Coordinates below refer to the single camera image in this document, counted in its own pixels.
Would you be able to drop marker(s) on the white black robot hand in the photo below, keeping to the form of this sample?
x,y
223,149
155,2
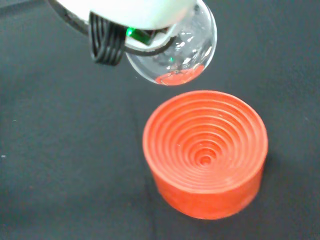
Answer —
x,y
130,12

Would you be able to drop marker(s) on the orange ribbed flask stand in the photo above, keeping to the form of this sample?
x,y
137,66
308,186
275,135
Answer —
x,y
205,155

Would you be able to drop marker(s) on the black bench cloth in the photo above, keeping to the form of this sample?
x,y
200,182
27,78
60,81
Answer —
x,y
62,150

